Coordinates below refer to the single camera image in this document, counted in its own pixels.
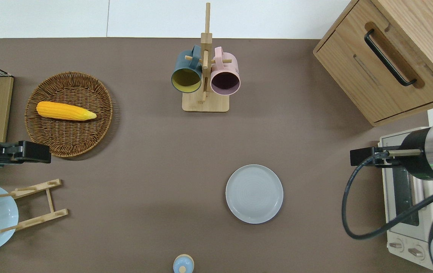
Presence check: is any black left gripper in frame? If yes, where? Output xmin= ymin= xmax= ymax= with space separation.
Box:
xmin=0 ymin=141 xmax=52 ymax=164

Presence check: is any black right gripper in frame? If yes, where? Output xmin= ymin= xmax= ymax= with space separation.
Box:
xmin=350 ymin=146 xmax=402 ymax=167

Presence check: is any gray round plate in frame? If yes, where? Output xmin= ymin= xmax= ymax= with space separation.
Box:
xmin=225 ymin=164 xmax=284 ymax=224

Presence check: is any wooden plate rack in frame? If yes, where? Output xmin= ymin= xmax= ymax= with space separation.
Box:
xmin=0 ymin=179 xmax=69 ymax=233

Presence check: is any round wicker basket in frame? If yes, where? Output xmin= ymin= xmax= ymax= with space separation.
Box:
xmin=25 ymin=71 xmax=114 ymax=158

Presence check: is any yellow corn cob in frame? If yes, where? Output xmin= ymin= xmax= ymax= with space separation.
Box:
xmin=36 ymin=101 xmax=97 ymax=121

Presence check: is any white toaster oven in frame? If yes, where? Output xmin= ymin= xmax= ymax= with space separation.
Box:
xmin=377 ymin=127 xmax=433 ymax=271

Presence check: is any light wooden drawer cabinet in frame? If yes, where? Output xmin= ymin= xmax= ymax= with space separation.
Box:
xmin=313 ymin=0 xmax=433 ymax=127

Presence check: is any pink mug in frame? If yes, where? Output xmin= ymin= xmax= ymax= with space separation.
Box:
xmin=210 ymin=47 xmax=241 ymax=96

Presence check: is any wooden mug tree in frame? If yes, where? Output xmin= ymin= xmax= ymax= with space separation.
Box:
xmin=181 ymin=3 xmax=233 ymax=113

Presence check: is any dark blue mug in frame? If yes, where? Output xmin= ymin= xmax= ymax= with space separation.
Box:
xmin=171 ymin=45 xmax=203 ymax=94

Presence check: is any small blue and wood container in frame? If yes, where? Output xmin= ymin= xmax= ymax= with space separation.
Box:
xmin=173 ymin=254 xmax=195 ymax=273

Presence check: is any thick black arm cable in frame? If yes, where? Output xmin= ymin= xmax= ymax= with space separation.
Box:
xmin=341 ymin=151 xmax=433 ymax=240

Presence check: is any black cabinet handle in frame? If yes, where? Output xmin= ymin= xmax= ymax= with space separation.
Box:
xmin=364 ymin=29 xmax=417 ymax=87

